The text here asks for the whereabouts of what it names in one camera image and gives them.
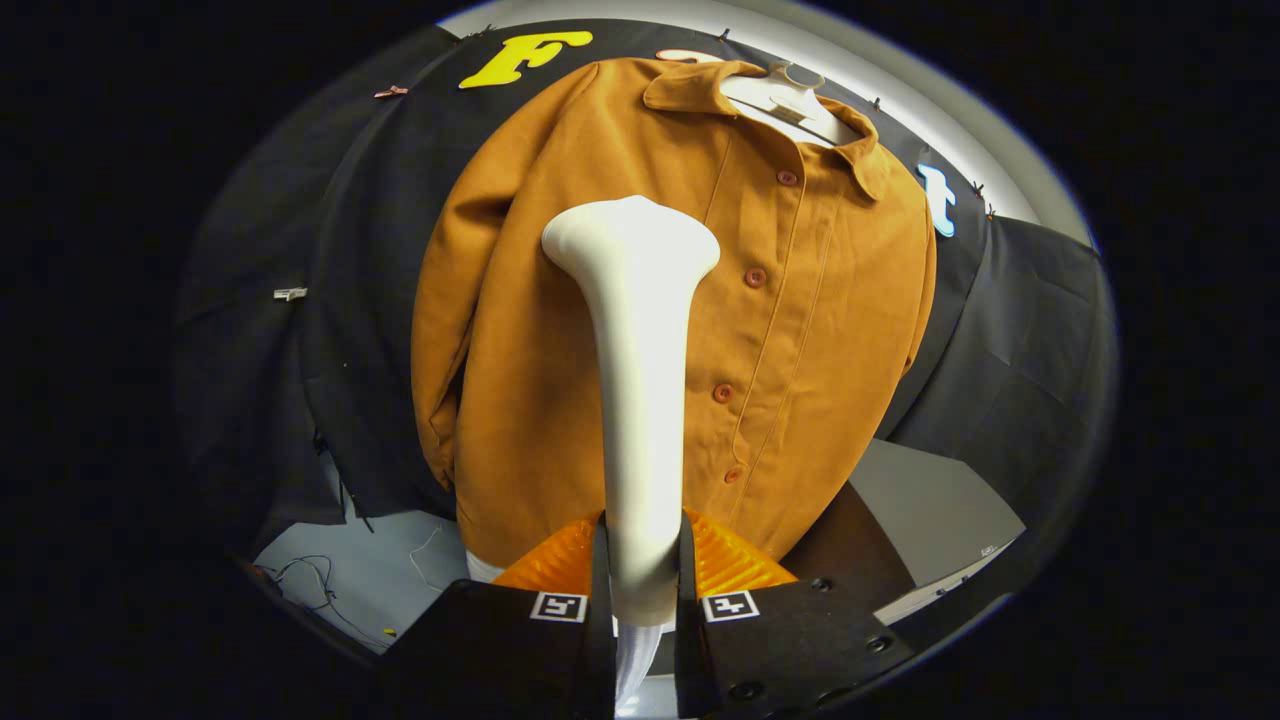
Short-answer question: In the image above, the white garment steamer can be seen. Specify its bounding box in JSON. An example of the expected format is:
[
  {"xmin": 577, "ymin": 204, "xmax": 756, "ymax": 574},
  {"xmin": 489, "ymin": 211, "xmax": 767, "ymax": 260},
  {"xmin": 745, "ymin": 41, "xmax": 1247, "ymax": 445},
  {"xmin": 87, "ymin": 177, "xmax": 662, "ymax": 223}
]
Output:
[{"xmin": 541, "ymin": 195, "xmax": 722, "ymax": 716}]

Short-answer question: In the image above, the white floor cable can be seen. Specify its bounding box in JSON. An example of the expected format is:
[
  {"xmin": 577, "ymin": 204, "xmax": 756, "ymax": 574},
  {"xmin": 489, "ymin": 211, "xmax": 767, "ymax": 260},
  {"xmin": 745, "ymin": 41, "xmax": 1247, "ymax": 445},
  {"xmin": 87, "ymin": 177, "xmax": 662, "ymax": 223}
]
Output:
[{"xmin": 408, "ymin": 525, "xmax": 446, "ymax": 593}]

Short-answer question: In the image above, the black backdrop cloth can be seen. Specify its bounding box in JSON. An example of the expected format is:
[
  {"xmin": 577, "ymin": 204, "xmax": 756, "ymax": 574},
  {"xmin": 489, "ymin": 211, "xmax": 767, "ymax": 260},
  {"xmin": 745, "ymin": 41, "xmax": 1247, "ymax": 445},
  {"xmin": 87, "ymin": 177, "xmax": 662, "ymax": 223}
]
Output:
[{"xmin": 170, "ymin": 18, "xmax": 1119, "ymax": 561}]

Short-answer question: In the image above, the white mannequin torso stand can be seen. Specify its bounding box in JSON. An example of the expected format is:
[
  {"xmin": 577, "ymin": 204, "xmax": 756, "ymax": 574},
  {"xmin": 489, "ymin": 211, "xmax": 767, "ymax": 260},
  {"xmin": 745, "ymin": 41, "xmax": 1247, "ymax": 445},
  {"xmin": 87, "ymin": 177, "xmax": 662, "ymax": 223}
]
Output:
[{"xmin": 465, "ymin": 62, "xmax": 863, "ymax": 586}]

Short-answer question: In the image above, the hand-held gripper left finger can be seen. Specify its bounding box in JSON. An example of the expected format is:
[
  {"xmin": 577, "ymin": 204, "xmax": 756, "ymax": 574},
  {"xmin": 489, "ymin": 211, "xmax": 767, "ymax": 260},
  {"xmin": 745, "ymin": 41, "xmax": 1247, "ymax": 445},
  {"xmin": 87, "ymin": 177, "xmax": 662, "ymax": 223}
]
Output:
[{"xmin": 380, "ymin": 510, "xmax": 618, "ymax": 720}]

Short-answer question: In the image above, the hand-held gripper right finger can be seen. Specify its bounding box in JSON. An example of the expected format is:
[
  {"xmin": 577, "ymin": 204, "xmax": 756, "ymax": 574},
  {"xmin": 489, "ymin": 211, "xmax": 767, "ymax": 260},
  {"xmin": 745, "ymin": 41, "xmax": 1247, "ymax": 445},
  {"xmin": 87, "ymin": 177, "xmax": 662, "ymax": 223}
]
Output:
[{"xmin": 675, "ymin": 510, "xmax": 916, "ymax": 720}]

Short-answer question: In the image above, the orange button shirt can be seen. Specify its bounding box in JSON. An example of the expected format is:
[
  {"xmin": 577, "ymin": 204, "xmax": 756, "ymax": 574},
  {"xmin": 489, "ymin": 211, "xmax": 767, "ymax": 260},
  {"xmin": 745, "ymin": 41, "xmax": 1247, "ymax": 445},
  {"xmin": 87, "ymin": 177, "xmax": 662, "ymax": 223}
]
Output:
[{"xmin": 410, "ymin": 57, "xmax": 938, "ymax": 571}]

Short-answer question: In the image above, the black floor cable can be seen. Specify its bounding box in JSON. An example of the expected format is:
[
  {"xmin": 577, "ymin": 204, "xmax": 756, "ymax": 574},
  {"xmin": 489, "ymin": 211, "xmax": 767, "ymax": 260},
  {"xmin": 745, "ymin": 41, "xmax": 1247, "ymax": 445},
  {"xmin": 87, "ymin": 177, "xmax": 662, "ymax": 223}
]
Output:
[{"xmin": 255, "ymin": 553, "xmax": 396, "ymax": 646}]

